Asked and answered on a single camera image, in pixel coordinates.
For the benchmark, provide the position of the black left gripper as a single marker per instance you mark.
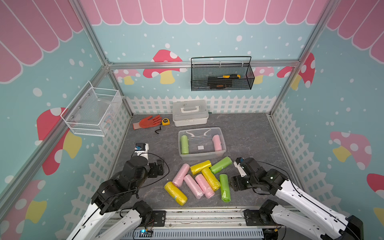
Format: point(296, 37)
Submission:
point(155, 173)

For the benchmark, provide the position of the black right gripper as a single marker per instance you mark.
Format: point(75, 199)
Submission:
point(239, 184)

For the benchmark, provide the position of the bright green trash bag roll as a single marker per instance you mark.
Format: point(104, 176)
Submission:
point(225, 188)

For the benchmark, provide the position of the light green trash bag roll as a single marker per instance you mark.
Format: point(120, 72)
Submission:
point(222, 164)

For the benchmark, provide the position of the pale green trash bag roll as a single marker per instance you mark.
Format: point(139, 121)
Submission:
point(184, 145)

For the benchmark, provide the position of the yellow trash bag roll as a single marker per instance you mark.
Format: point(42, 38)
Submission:
point(176, 193)
point(211, 179)
point(196, 169)

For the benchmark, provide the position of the pink trash bag roll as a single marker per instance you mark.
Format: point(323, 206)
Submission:
point(193, 186)
point(179, 178)
point(204, 185)
point(217, 143)

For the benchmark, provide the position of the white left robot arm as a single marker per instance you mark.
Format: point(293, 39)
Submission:
point(115, 192)

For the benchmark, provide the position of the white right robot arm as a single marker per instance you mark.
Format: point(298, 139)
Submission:
point(315, 221)

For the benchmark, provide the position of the clear plastic storage box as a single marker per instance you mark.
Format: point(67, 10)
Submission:
point(201, 146)

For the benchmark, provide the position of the red work glove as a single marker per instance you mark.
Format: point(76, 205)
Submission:
point(148, 122)

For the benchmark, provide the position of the yellow tape measure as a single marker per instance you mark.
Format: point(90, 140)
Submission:
point(166, 122)

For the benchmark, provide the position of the white plastic tool case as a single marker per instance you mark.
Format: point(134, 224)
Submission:
point(188, 113)

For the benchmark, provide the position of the green circuit board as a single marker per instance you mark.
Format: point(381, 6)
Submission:
point(146, 233)

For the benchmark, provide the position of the black tool with orange label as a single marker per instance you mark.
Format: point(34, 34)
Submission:
point(219, 83)

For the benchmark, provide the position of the yellow black screwdriver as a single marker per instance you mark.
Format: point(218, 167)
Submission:
point(234, 76)

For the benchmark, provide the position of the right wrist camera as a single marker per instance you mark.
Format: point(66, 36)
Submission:
point(238, 164)

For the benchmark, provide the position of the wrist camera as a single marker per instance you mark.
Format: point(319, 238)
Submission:
point(238, 164)
point(141, 149)

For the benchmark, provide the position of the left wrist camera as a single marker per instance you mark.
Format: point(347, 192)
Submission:
point(141, 149)

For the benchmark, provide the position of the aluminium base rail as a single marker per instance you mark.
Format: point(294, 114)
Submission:
point(210, 217)

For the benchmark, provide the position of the white wire mesh basket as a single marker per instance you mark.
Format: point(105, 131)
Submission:
point(93, 111)

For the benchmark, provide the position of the black wire mesh basket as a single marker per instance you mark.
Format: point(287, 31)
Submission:
point(204, 67)

